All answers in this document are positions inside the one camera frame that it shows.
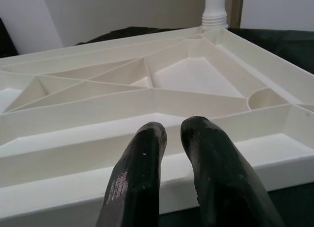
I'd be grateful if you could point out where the black table cloth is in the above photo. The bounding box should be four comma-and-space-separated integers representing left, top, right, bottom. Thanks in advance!
0, 16, 314, 227

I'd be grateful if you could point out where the white plastic table leg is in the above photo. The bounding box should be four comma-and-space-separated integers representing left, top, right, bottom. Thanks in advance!
201, 0, 229, 30

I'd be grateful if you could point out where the white plastic children table top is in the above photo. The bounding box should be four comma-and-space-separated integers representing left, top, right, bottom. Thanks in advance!
0, 27, 314, 219

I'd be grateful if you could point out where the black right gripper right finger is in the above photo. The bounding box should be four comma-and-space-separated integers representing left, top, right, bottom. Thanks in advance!
180, 115, 285, 227

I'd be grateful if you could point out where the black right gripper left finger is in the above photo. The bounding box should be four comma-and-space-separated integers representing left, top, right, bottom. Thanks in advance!
97, 121, 169, 227

